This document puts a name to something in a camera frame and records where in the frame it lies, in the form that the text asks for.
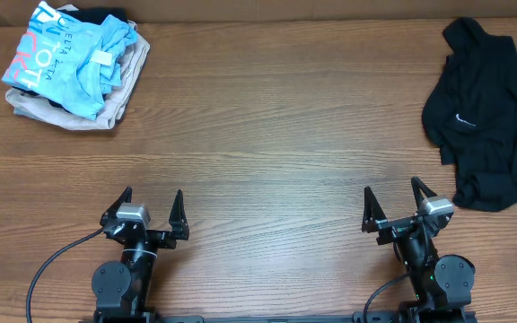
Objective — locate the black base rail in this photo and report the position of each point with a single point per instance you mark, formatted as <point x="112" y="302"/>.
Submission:
<point x="380" y="316"/>

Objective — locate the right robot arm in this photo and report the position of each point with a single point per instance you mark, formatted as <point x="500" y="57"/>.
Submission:
<point x="442" y="285"/>

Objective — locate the beige folded garment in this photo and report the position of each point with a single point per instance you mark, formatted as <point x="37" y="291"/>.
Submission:
<point x="119" y="89"/>

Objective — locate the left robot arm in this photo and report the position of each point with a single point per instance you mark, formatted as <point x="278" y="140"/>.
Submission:
<point x="122" y="287"/>

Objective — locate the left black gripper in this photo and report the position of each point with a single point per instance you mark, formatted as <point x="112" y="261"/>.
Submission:
<point x="167" y="239"/>

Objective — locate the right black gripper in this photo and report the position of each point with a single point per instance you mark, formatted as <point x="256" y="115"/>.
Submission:
<point x="373" y="219"/>

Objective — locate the light blue printed t-shirt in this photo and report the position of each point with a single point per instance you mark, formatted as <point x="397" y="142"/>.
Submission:
<point x="73" y="63"/>

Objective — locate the black t-shirt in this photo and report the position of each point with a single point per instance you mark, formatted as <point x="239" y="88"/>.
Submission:
<point x="471" y="116"/>

